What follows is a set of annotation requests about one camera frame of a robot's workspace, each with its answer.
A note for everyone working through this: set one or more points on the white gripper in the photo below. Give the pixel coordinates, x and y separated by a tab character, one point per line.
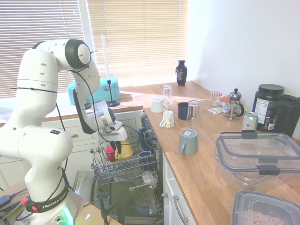
117	134

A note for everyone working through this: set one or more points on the grey lidded food container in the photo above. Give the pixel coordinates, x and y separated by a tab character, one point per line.
264	208

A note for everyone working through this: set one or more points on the clear drinking glass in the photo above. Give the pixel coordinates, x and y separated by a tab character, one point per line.
167	93

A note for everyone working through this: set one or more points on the navy mug white inside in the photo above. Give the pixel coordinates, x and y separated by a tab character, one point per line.
144	154

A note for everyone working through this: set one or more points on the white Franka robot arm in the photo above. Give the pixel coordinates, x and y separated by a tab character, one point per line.
39	77

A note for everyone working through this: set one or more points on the teal metal bread box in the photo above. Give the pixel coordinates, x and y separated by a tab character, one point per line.
114	89

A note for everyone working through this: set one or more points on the clear ribbed glass tumbler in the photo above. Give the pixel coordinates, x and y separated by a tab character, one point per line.
193	110

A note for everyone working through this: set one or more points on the white patterned mug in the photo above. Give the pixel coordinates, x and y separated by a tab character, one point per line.
168	119

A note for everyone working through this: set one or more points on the white bowl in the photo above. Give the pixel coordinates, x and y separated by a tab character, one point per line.
150	178

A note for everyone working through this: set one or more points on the white ceramic mug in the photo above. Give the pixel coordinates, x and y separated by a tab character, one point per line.
156	104

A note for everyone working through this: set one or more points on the tall white candle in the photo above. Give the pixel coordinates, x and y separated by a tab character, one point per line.
105	56

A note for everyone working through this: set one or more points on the white drink can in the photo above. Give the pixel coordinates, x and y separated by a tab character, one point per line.
250	122

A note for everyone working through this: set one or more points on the built-in dishwasher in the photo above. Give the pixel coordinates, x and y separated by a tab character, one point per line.
93	187

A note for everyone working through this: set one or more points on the glass French press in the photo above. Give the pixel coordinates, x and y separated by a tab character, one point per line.
234	104

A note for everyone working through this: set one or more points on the cream window blind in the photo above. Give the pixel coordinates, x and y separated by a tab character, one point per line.
35	18
140	35

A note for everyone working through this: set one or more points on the black mug white logo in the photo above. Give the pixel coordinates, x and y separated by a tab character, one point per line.
182	110

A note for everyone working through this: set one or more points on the grey ceramic mug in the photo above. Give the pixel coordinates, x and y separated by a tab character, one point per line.
188	141

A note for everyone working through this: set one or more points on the dark blue plate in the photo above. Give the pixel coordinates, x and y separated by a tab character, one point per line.
143	138

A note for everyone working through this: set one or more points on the small paper sachet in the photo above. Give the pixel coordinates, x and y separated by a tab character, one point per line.
214	110

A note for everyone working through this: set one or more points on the black supplement tub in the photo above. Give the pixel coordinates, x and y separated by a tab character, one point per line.
267	107

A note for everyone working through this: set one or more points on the clear plastic lidded container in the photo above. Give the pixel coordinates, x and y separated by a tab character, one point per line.
257	150

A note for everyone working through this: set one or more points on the grey lower dishwasher rack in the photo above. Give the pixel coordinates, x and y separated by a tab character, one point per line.
150	204

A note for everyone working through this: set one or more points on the small jar red checked lid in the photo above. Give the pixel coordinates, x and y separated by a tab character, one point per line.
215	98

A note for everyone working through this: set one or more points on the silver cabinet knob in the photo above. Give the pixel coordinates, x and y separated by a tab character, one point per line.
91	150
164	195

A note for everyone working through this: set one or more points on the black camera tripod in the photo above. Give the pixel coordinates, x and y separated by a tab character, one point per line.
103	204

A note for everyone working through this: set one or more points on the yellow ceramic mug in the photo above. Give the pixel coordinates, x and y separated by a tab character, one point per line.
127	148

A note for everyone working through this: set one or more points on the pink cup in rack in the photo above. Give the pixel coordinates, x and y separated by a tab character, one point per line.
110	153

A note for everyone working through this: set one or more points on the white cabinet with drawer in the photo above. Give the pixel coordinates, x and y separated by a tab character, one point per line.
173	206

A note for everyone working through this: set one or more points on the dark blue floral vase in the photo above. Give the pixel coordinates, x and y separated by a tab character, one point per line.
181	72

